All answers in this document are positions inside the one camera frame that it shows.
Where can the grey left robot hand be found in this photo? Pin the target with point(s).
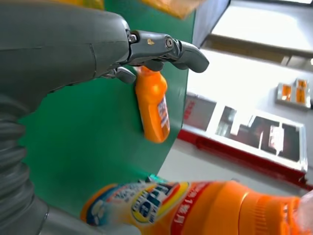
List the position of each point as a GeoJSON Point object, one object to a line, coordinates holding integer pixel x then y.
{"type": "Point", "coordinates": [61, 42]}

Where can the green table mat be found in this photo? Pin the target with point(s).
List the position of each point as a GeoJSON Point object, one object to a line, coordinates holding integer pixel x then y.
{"type": "Point", "coordinates": [85, 129]}

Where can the red and white cabinet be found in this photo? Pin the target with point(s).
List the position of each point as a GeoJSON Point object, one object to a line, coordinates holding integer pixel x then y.
{"type": "Point", "coordinates": [244, 152]}

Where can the orange and white wall sign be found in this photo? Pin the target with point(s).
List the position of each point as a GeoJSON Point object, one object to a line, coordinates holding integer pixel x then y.
{"type": "Point", "coordinates": [293, 94]}

